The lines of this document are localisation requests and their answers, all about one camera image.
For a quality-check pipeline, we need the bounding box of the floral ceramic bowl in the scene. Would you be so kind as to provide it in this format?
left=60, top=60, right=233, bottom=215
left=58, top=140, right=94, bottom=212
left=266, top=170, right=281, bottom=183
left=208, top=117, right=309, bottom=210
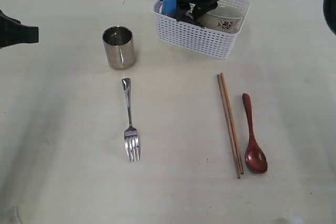
left=197, top=6, right=244, bottom=34

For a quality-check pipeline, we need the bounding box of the white perforated plastic basket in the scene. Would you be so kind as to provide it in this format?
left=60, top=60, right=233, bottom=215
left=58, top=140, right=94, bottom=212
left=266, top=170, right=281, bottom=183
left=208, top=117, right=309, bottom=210
left=153, top=0, right=251, bottom=59

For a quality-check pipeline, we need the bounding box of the wooden chopstick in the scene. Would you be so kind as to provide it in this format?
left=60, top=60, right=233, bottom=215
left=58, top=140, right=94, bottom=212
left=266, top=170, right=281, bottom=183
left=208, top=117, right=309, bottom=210
left=220, top=73, right=244, bottom=174
left=217, top=74, right=241, bottom=179

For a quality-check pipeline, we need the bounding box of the shiny steel cup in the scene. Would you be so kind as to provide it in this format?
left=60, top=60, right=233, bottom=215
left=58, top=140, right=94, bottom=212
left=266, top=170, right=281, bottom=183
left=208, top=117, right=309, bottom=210
left=102, top=26, right=136, bottom=69

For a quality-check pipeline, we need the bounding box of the silver metal fork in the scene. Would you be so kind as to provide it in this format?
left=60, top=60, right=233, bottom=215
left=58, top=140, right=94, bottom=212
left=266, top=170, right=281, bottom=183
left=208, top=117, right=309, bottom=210
left=122, top=78, right=141, bottom=163

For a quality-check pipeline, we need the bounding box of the brown wooden spoon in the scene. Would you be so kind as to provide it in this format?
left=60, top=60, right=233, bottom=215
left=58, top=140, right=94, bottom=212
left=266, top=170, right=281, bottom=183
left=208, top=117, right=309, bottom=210
left=242, top=93, right=268, bottom=174

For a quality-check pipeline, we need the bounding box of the dark flat plate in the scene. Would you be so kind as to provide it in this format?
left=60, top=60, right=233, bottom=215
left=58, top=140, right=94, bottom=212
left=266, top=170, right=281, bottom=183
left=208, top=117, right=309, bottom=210
left=181, top=15, right=204, bottom=28

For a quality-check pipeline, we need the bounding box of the blue snack packet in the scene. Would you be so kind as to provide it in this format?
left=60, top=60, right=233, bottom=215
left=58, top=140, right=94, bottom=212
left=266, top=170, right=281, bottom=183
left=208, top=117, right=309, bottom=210
left=161, top=0, right=176, bottom=18

